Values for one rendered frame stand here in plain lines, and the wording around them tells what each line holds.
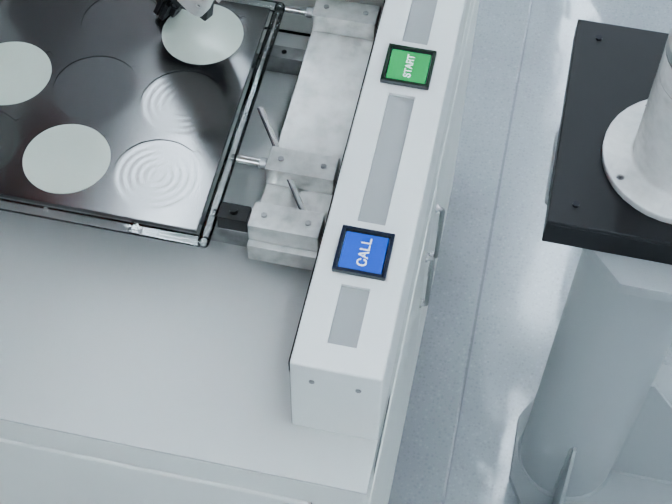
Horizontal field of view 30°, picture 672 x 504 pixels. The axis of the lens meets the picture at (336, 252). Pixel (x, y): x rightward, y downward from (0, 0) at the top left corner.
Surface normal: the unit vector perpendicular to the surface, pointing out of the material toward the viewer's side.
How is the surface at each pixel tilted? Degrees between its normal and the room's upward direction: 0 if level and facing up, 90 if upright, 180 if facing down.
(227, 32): 1
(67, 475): 90
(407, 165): 0
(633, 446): 90
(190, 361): 0
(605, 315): 90
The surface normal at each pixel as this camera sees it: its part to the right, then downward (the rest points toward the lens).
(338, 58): 0.01, -0.55
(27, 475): -0.21, 0.82
